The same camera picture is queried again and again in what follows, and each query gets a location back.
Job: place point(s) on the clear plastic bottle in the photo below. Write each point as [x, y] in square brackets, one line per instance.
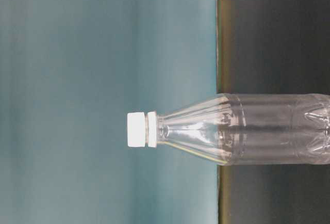
[248, 129]

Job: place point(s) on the white bottle cap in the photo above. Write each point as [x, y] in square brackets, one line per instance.
[136, 130]

